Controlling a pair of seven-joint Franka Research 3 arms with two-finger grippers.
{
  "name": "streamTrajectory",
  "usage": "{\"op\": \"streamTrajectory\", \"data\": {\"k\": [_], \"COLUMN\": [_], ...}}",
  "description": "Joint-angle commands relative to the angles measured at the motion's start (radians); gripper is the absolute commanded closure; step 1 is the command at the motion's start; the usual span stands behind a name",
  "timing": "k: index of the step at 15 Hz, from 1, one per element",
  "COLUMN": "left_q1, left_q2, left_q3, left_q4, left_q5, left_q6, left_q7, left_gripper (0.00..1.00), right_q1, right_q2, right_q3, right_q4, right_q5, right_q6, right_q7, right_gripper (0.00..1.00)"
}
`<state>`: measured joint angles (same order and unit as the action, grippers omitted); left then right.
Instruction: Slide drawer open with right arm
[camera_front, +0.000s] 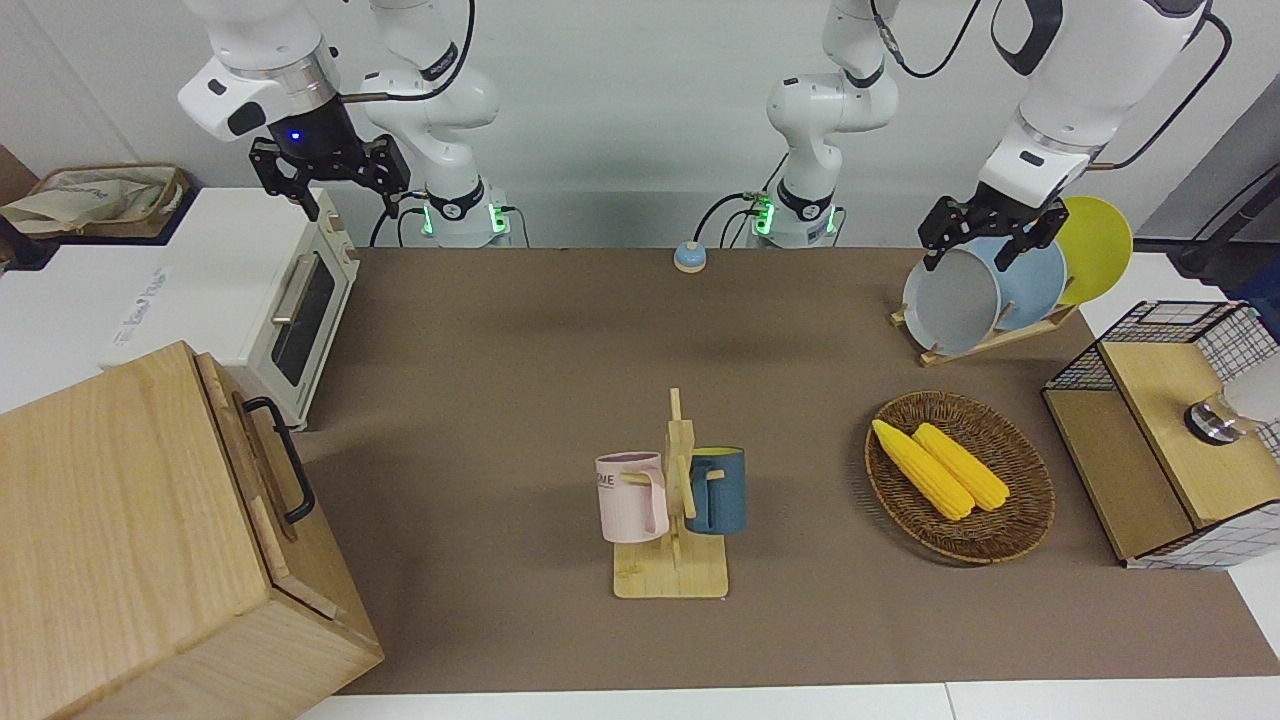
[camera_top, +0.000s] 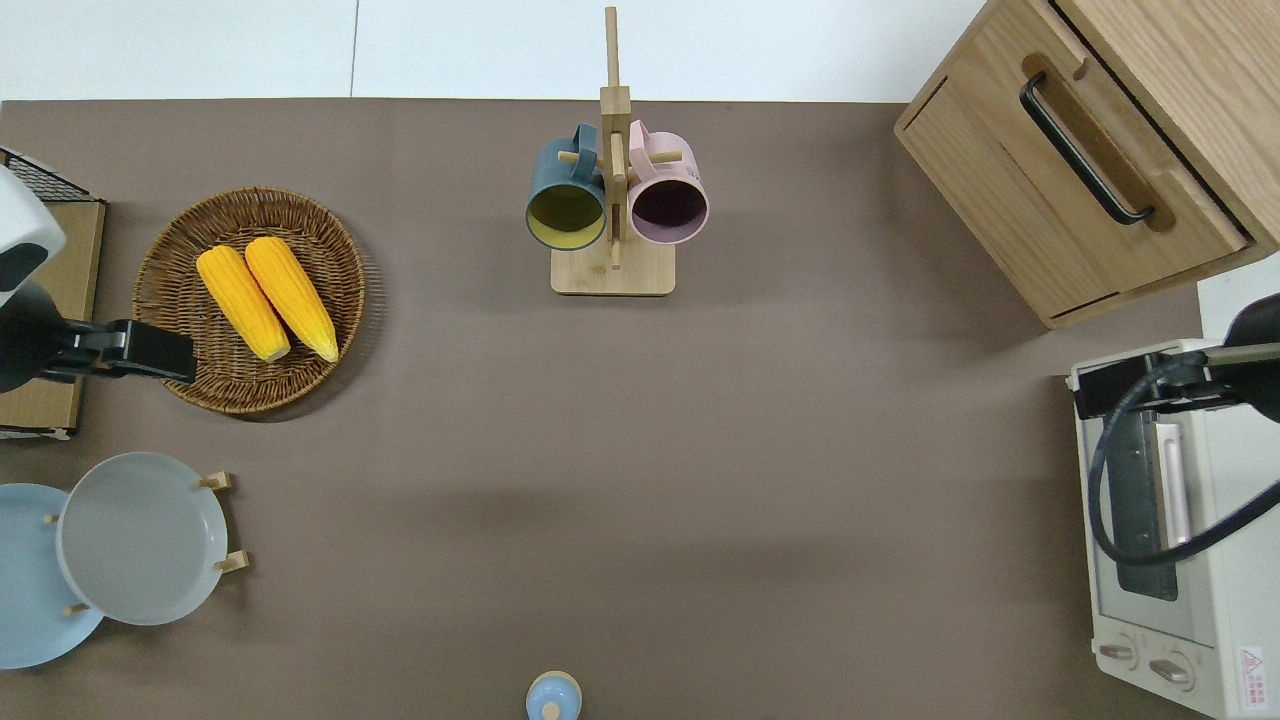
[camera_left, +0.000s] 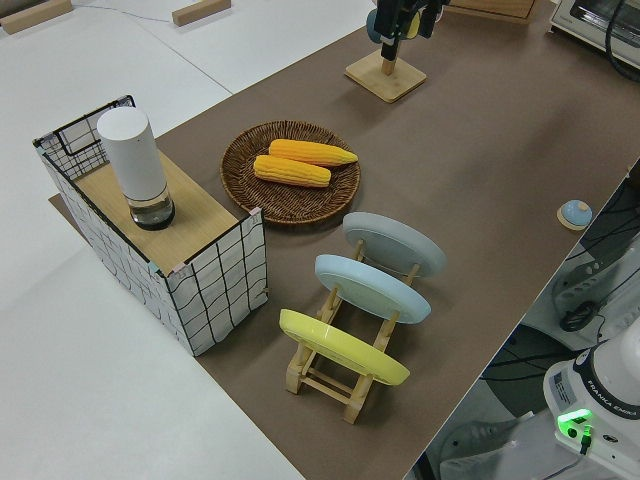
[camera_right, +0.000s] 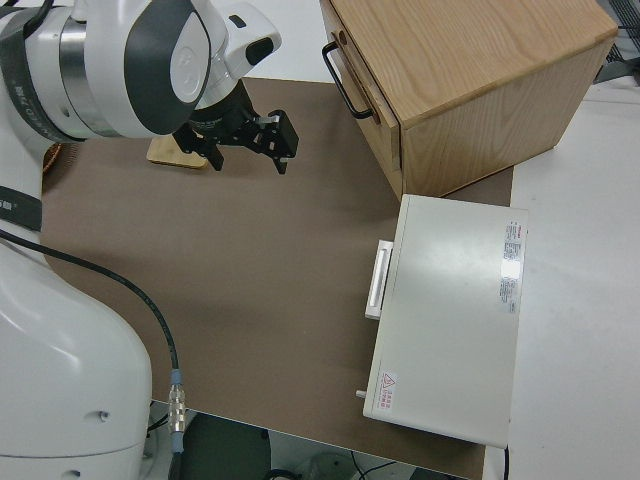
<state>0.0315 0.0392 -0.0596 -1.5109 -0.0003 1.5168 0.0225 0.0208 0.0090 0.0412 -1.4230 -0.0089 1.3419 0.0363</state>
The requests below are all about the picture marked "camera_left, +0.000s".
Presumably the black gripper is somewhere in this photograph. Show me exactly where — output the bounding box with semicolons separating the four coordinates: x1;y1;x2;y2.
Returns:
375;0;402;60

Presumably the wooden drawer cabinet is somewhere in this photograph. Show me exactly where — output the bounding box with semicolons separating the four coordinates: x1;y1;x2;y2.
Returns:
444;0;537;26

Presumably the teal mug yellow inside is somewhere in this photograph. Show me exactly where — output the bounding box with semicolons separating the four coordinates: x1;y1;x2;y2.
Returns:
365;8;424;44

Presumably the wooden mug tree stand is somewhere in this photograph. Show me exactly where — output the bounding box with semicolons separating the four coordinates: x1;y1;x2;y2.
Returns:
344;42;428;104

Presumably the brown table mat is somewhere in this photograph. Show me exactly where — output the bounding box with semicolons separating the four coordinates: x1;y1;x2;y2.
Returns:
48;0;640;480

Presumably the long pointed yellow corn cob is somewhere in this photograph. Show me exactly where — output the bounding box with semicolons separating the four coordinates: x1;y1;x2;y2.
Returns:
268;139;360;168

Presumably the short blunt yellow corn cob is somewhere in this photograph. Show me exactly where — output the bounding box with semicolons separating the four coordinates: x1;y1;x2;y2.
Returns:
253;154;333;189

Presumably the round brown wicker basket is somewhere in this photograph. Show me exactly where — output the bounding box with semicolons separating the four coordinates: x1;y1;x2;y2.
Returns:
220;120;362;226

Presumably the grey oval plate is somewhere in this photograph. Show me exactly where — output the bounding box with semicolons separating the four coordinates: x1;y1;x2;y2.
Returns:
342;211;447;282

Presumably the wooden block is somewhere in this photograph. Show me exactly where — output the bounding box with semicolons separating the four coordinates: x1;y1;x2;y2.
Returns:
0;0;74;36
171;0;233;27

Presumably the white toaster oven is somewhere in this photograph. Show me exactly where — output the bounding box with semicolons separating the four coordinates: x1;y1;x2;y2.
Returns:
549;0;640;62

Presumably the light blue oval plate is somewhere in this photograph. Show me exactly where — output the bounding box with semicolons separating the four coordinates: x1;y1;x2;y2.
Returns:
314;254;433;326

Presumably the light wooden board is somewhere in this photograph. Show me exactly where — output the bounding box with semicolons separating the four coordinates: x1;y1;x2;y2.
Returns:
73;149;239;267

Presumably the white cylindrical dispenser bottle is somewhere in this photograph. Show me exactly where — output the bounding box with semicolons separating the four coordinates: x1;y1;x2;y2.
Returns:
96;107;177;232

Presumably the yellow oval plate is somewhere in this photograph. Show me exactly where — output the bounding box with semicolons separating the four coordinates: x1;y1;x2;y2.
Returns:
278;308;412;387

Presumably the wooden folding dish rack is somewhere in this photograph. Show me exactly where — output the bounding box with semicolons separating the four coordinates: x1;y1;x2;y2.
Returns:
285;238;421;425

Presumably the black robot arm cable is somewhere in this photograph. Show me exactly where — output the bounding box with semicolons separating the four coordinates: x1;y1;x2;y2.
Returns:
602;0;640;87

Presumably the grid-patterned paper-covered wire box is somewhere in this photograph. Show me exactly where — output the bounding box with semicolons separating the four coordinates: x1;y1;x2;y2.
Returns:
32;94;270;357

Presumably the black coiled cable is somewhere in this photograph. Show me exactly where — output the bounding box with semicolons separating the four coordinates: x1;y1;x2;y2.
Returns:
559;300;609;334

